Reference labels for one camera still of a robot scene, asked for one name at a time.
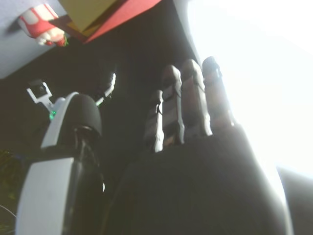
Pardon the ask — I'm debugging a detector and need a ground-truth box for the toy strawberry cream cake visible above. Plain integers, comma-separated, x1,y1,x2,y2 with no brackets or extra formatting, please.
17,3,69,47

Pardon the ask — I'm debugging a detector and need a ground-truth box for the red and yellow gift box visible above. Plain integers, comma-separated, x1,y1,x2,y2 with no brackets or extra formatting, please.
48,0,162,45

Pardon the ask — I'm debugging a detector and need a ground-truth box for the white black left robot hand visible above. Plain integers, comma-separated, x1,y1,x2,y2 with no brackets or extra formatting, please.
14,56,294,235

